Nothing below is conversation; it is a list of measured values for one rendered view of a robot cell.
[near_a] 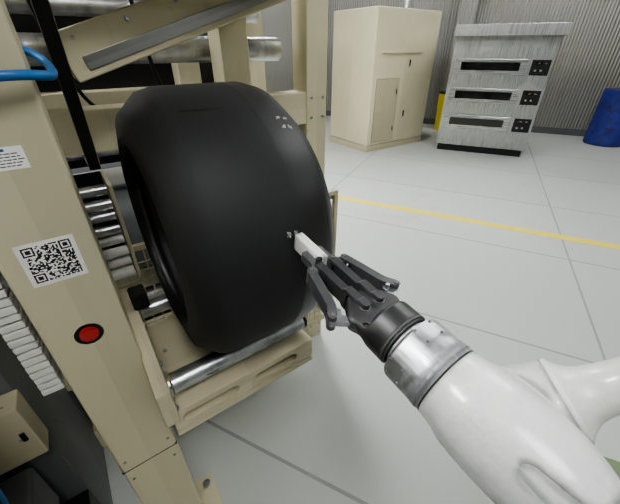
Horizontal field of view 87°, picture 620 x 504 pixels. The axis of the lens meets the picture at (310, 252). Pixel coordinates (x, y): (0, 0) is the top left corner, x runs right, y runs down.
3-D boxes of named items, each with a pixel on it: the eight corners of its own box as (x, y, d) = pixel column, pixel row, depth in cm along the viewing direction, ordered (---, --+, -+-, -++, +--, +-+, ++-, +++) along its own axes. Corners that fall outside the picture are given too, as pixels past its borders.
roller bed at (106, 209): (67, 300, 92) (17, 202, 76) (63, 275, 102) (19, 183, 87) (142, 276, 102) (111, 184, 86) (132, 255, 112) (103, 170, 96)
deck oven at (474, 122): (431, 151, 559) (456, 24, 464) (437, 138, 642) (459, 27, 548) (525, 161, 512) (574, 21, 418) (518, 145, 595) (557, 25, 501)
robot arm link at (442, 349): (432, 378, 31) (387, 334, 35) (407, 422, 37) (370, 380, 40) (485, 336, 36) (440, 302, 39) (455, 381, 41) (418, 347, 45)
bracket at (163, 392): (167, 429, 66) (155, 399, 61) (128, 317, 94) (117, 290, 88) (184, 419, 68) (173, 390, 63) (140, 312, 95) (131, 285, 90)
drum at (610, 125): (616, 141, 619) (642, 87, 571) (626, 149, 573) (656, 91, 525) (578, 138, 641) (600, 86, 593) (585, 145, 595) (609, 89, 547)
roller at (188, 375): (171, 401, 68) (166, 387, 66) (165, 385, 72) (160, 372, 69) (308, 330, 86) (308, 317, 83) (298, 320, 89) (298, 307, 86)
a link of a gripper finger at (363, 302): (368, 322, 44) (360, 327, 43) (317, 274, 51) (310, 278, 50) (374, 303, 42) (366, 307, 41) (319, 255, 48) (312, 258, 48)
